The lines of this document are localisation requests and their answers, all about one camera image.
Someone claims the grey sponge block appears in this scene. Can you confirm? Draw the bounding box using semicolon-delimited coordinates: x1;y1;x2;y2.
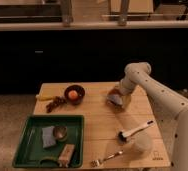
42;126;56;148

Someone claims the orange-red bowl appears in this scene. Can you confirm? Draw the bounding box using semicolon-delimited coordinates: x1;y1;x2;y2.
107;88;131;108

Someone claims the green curved vegetable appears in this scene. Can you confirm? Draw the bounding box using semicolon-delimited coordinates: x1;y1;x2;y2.
39;157;58;164

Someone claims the orange fruit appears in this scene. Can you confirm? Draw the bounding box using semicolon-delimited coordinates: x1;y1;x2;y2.
68;90;78;100

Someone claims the yellow banana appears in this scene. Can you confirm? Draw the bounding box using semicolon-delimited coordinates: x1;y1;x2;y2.
36;94;55;101

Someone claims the white round lidded cup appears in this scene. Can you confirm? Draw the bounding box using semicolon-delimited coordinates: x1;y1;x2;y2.
133;133;152;154

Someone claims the silver fork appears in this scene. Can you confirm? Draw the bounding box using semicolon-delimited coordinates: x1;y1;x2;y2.
90;150;123;167

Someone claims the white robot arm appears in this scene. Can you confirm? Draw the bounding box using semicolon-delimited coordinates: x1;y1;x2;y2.
119;62;188;171

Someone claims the green plastic tray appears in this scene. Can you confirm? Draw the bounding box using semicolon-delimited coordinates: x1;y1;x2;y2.
12;115;84;168

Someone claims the grey towel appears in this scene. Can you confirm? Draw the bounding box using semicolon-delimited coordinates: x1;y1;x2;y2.
107;94;123;106

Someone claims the small metal cup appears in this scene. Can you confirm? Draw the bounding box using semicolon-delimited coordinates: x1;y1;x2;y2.
53;126;67;141

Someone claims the wooden block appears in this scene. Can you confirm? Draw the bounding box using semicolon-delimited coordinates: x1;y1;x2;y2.
58;144;75;168

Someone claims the dark brown bowl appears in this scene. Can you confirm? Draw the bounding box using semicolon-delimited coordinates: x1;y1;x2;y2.
64;85;85;104

